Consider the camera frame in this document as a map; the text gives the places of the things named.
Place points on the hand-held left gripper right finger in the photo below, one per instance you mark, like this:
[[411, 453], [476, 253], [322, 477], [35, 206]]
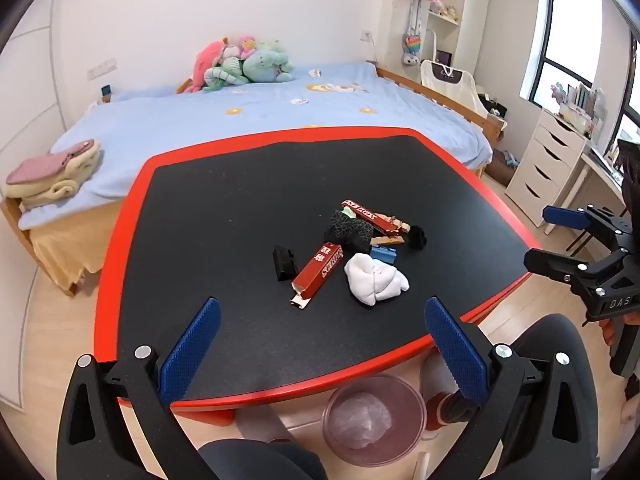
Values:
[[452, 355]]

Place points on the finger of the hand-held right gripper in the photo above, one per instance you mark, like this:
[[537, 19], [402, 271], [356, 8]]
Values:
[[550, 261], [565, 217]]

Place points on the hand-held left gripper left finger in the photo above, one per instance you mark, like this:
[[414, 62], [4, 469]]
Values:
[[192, 345]]

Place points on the red and white shoe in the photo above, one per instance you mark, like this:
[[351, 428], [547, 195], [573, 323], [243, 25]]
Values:
[[442, 406]]

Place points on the white desk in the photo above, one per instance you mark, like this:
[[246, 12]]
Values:
[[595, 170]]

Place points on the white drawer unit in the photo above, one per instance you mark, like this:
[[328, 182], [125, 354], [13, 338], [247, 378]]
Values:
[[547, 160]]

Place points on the clear pink waste bin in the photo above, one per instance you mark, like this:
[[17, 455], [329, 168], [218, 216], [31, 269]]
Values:
[[400, 405]]

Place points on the white crumpled sock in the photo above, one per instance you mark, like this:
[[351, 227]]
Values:
[[374, 280]]

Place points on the crumpled clear plastic bag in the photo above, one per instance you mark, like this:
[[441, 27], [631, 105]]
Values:
[[362, 422]]

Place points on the row of books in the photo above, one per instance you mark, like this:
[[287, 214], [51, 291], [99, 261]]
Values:
[[585, 102]]

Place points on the small blue packet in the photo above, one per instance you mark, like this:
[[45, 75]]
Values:
[[384, 253]]

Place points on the small black crumpled wad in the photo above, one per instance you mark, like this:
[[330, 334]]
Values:
[[416, 237]]

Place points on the small black box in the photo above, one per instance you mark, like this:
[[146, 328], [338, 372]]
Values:
[[284, 262]]

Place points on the unicorn toy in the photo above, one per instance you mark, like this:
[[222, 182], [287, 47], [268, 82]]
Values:
[[558, 91]]

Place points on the wooden small block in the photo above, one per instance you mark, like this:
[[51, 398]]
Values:
[[387, 241]]

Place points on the person's left leg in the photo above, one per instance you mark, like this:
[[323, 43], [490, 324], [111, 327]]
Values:
[[260, 460]]

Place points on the long red carton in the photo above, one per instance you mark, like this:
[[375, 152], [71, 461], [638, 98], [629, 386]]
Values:
[[316, 271]]

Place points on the red carton with brown end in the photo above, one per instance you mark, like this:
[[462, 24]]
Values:
[[372, 217]]

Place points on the black patterned sock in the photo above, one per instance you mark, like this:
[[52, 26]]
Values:
[[347, 234]]

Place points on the white chair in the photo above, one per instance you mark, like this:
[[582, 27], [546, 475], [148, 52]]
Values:
[[450, 84]]

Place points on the window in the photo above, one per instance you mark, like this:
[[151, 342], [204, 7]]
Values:
[[565, 35]]

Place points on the small framed picture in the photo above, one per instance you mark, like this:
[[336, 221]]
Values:
[[444, 56]]

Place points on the folded pink cream blanket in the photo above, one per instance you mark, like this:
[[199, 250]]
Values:
[[52, 175]]

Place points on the rainbow hanging bag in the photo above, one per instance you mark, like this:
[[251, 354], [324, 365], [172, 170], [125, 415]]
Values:
[[413, 46]]

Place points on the wooden bed with blue sheet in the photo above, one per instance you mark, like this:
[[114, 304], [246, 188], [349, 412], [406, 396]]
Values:
[[300, 110]]

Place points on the green striped plush toy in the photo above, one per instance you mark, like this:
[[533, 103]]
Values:
[[225, 74]]

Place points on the pink plush toy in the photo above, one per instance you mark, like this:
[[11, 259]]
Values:
[[206, 62]]

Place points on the teal plush toy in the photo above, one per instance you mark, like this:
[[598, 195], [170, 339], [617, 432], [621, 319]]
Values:
[[267, 62]]

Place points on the small pink flower plush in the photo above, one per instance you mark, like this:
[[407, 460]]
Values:
[[247, 45]]

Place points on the white wall switch panel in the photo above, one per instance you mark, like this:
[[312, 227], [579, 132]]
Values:
[[102, 68]]

